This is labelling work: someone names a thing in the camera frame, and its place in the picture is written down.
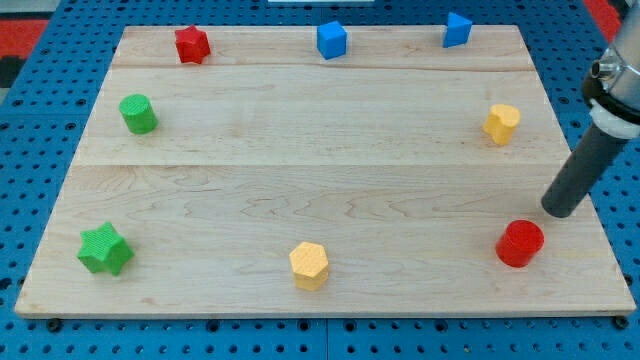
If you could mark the red cylinder block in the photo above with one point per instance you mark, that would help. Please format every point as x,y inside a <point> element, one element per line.
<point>519,243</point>

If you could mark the yellow heart block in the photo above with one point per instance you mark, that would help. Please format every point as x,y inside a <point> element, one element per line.
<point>501,123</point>

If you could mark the green star block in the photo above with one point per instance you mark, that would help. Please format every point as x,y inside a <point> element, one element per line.
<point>103,249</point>

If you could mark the blue cube block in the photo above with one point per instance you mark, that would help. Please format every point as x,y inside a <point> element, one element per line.
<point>331,40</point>

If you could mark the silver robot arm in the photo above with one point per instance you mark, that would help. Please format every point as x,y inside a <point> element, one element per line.
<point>613,79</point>

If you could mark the green cylinder block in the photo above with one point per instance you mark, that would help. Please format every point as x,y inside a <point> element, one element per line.
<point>138,114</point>

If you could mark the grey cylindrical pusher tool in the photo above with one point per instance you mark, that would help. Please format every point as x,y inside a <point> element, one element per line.
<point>601,143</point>

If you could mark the red star block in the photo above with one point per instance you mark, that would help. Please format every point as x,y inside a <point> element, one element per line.
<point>192,44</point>

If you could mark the wooden board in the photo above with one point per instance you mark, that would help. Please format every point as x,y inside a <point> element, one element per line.
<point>378,155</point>

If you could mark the yellow hexagon block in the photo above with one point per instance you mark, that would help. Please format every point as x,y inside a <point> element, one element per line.
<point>309,265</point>

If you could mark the blue triangle block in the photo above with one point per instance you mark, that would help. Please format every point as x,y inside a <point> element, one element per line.
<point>457,32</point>

